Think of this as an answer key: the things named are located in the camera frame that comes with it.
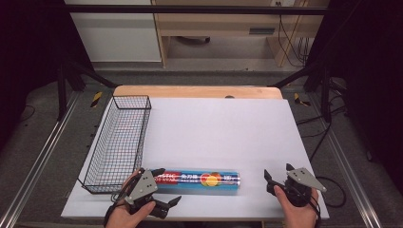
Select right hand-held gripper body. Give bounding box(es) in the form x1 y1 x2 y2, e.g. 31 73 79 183
266 166 328 209

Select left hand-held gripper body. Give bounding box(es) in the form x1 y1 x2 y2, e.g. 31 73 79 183
124 169 168 220

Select blue wrap roll box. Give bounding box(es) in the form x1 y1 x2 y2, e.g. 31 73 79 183
155 170 241 193

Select black wire basket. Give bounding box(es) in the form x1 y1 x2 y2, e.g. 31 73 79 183
77 94 153 195

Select person's left hand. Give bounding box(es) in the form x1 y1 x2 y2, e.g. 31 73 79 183
105 170 157 228

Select person's right hand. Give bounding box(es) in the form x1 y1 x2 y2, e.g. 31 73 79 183
273 184 319 228

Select white table mat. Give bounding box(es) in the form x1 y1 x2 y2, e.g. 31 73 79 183
60 96 331 221

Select yellow black floor tape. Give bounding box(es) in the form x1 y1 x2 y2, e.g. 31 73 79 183
90 91 104 108
293 92 312 107

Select wooden board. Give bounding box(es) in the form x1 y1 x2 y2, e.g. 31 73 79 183
112 85 284 100

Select black curtain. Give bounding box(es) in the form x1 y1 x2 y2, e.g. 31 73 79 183
305 0 403 194
0 0 94 150

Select white cabinet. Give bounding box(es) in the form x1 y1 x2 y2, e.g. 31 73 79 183
64 0 163 64

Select light wooden desk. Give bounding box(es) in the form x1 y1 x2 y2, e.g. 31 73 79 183
150 0 331 68

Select right hand-held gripper cable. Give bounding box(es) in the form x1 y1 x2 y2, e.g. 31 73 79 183
297 184 322 228

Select hand-held gripper cable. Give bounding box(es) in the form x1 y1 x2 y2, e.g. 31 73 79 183
297 184 322 228
103 177 141 228

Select black floor cable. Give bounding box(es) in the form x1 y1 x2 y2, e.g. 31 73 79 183
296 94 348 209

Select left hand-held gripper cable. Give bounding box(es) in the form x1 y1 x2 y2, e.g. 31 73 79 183
103 177 141 228

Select aluminium floor rail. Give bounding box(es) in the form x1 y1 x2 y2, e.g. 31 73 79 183
308 93 384 228
0 91 81 228

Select black metal frame leg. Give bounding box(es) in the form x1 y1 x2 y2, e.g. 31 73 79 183
56 58 119 122
271 61 334 124

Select hanging black cables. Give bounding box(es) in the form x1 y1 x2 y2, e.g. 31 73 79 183
277 2 312 68

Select black metal frame bar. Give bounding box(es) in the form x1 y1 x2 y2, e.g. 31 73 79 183
61 4 332 16

